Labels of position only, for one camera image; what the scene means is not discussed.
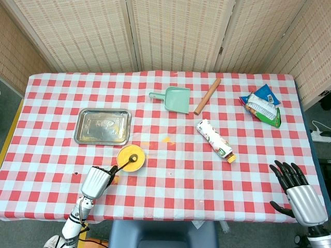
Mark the woven folding screen panel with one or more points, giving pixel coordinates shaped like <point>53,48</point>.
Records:
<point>178,33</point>
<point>15,56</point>
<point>77,33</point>
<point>310,59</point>
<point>258,33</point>

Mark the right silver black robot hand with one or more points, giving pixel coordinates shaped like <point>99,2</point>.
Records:
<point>307,205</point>

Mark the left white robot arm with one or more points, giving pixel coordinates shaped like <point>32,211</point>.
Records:
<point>73,224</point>

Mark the yellow bowl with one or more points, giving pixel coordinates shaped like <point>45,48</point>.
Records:
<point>129,149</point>

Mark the blue snack bag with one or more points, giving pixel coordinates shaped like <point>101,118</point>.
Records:
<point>266,90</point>

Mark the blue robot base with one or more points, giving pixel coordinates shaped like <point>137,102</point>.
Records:
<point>163,233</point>

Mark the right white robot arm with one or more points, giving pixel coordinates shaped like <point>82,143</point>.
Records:
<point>319,239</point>

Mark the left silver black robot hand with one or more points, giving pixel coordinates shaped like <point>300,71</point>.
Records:
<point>94,183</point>

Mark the black spoon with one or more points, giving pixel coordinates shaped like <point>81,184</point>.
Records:
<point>134,157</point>

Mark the metal screen hinge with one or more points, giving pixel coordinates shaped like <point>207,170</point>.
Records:
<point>221,50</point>

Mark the white bottle with orange cap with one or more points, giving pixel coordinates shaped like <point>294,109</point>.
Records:
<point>213,138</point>

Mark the black equipment with label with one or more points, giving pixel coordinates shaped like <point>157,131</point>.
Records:
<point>326,100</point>

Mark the green white snack bag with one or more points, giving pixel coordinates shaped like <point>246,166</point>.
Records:
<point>261,107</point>

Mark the green plastic scoop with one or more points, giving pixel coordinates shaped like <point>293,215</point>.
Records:
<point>177,100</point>

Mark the red white checkered tablecloth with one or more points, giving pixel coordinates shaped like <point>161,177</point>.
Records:
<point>170,186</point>

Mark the rectangular steel tray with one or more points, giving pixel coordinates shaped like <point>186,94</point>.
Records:
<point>102,126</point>

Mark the white power strip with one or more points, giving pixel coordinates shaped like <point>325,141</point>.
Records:
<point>319,137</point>

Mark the wooden rolling pin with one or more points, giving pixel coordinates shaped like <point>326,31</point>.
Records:
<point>207,96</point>

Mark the orange box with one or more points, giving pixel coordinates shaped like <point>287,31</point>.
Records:
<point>97,243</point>

